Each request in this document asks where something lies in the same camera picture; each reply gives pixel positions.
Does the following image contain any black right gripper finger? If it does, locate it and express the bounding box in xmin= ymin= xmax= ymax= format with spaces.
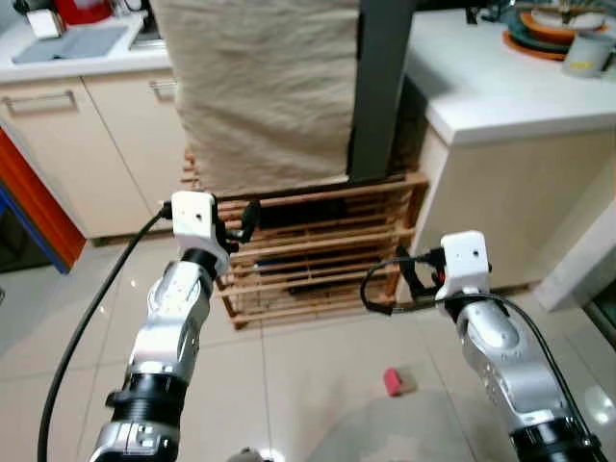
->
xmin=398 ymin=258 xmax=426 ymax=301

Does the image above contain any grey mini fridge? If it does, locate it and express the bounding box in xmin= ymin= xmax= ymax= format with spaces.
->
xmin=346 ymin=0 xmax=421 ymax=186

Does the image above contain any wooden slatted rack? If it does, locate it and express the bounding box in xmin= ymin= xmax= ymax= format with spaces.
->
xmin=181 ymin=152 xmax=430 ymax=330

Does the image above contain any pink sponge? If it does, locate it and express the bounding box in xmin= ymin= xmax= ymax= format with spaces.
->
xmin=382 ymin=367 xmax=418 ymax=398

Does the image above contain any white topped island cabinet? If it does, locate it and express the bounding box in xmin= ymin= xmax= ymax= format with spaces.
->
xmin=402 ymin=8 xmax=616 ymax=292

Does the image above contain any beige cloth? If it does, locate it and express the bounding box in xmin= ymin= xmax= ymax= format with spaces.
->
xmin=151 ymin=0 xmax=363 ymax=196

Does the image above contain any beige kitchen cabinet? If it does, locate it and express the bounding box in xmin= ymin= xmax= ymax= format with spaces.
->
xmin=0 ymin=67 xmax=189 ymax=242

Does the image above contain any blue orange panel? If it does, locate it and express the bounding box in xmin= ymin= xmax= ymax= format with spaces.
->
xmin=0 ymin=128 xmax=88 ymax=275

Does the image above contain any steel gas hob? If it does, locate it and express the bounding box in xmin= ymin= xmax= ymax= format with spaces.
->
xmin=128 ymin=10 xmax=167 ymax=51

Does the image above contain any orange plate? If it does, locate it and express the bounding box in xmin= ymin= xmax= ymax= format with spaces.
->
xmin=500 ymin=8 xmax=613 ymax=64

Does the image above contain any dark green plate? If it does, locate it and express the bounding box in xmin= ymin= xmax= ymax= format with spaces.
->
xmin=507 ymin=5 xmax=609 ymax=51

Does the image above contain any grey mug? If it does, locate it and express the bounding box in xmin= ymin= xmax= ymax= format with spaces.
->
xmin=563 ymin=34 xmax=616 ymax=79

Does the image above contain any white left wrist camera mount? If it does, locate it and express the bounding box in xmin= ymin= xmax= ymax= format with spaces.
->
xmin=170 ymin=191 xmax=233 ymax=277

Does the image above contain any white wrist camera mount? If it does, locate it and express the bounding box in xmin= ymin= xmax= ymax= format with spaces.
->
xmin=438 ymin=231 xmax=493 ymax=300
xmin=170 ymin=191 xmax=233 ymax=277

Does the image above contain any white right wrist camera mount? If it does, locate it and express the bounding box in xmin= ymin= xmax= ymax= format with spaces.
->
xmin=438 ymin=231 xmax=493 ymax=300

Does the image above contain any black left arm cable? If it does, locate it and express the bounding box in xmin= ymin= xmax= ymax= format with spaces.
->
xmin=37 ymin=200 xmax=176 ymax=462

